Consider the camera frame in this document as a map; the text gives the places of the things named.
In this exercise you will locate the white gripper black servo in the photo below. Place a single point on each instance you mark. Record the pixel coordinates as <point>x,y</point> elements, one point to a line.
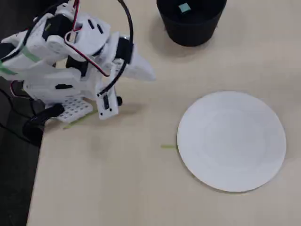
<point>137,68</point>

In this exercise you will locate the short green tape mark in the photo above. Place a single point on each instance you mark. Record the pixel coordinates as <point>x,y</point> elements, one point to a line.
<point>168,146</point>

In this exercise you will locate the green cube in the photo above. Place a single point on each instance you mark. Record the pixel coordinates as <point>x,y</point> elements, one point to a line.
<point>184,8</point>

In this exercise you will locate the black table clamp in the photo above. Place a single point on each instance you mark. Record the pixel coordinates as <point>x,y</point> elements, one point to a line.
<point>40,120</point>

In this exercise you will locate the white paper plate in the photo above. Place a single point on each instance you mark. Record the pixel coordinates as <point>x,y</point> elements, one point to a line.
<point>231,141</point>

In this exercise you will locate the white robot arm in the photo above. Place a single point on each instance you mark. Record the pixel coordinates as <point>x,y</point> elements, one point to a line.
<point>47,58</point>

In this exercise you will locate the white perforated base plate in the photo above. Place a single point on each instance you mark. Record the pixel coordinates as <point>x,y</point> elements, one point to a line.
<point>75,108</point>

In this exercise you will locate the long green tape strip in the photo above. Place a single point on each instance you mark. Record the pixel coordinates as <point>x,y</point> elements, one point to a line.
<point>80,120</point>

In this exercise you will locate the green tape band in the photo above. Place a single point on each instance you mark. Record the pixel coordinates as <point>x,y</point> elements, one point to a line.
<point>8,70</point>
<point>30,53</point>

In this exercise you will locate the black round bin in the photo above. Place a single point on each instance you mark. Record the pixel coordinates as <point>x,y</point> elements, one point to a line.
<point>191,28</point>

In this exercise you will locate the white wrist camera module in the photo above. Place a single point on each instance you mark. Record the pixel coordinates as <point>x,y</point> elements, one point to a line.
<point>107,103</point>

